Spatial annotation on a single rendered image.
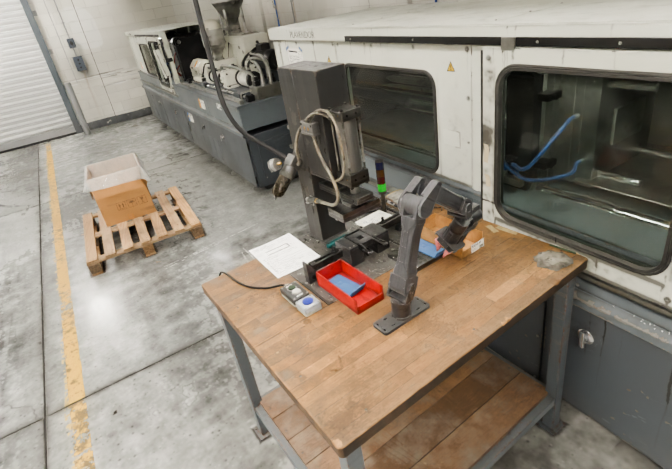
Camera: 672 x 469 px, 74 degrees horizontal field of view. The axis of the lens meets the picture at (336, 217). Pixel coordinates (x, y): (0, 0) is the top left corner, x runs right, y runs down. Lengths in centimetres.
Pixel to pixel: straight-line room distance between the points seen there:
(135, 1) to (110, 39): 91
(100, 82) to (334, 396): 973
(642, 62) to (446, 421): 149
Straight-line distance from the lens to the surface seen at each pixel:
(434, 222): 199
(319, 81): 162
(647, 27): 158
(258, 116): 477
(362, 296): 163
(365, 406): 130
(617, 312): 195
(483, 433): 210
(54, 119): 1061
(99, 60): 1060
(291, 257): 194
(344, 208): 172
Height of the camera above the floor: 190
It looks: 27 degrees down
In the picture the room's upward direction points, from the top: 10 degrees counter-clockwise
